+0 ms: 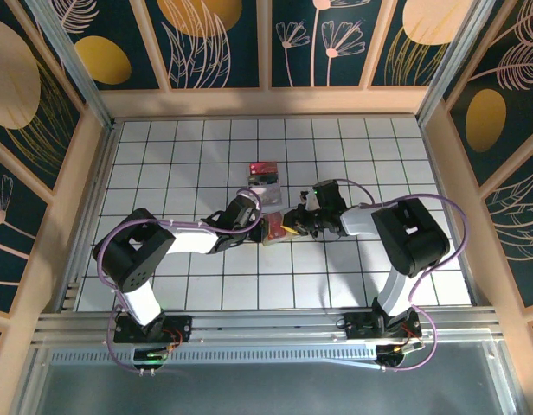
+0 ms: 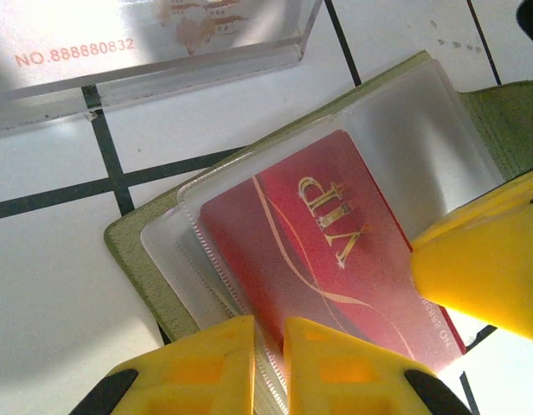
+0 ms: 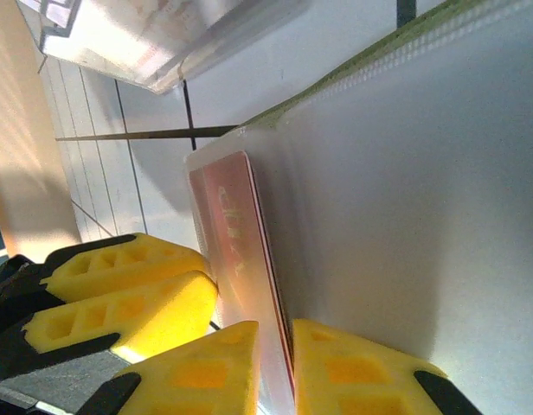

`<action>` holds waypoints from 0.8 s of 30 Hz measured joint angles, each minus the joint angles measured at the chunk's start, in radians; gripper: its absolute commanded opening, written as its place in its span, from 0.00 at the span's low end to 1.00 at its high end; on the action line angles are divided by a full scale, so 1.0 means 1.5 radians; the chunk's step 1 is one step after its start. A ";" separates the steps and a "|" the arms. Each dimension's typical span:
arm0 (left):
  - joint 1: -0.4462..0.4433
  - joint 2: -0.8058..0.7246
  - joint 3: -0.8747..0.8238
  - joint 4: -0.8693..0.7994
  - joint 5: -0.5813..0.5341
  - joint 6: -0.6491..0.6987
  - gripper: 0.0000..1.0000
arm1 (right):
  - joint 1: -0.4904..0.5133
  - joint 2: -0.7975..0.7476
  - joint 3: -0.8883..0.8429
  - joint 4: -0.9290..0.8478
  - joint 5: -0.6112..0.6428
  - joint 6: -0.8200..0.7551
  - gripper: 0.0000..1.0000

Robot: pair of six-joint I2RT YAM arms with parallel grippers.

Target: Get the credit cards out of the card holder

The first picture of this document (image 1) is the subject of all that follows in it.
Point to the clear acrylic tiered card stand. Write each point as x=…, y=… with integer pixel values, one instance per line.
x=268, y=202

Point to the black connector module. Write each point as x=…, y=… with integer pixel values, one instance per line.
x=149, y=361
x=389, y=361

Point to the aluminium side rail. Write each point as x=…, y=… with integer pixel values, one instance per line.
x=102, y=173

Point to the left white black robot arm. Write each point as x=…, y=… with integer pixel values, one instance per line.
x=132, y=255

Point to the aluminium front rail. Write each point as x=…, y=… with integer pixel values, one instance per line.
x=266, y=322

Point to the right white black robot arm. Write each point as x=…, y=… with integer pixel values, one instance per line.
x=409, y=238

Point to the aluminium corner post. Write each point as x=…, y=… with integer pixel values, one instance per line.
x=449, y=65
x=72, y=65

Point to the white VIP card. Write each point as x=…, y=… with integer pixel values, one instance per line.
x=270, y=194

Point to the red VIP card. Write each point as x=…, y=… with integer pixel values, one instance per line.
x=263, y=167
x=276, y=225

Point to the black VIP card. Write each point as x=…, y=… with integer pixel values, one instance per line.
x=263, y=178

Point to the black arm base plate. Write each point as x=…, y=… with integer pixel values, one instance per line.
x=180, y=326
x=357, y=324

